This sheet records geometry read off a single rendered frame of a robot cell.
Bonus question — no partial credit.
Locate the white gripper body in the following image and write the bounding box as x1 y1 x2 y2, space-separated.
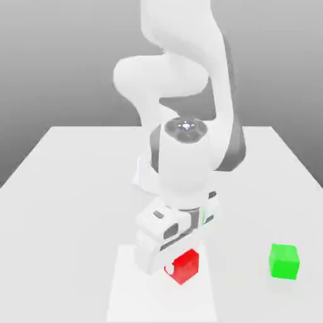
134 225 203 276

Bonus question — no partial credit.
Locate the small red cube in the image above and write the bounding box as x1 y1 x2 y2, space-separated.
163 248 200 286

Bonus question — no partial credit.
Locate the small green cube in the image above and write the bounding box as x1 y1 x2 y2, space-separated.
268 243 300 280

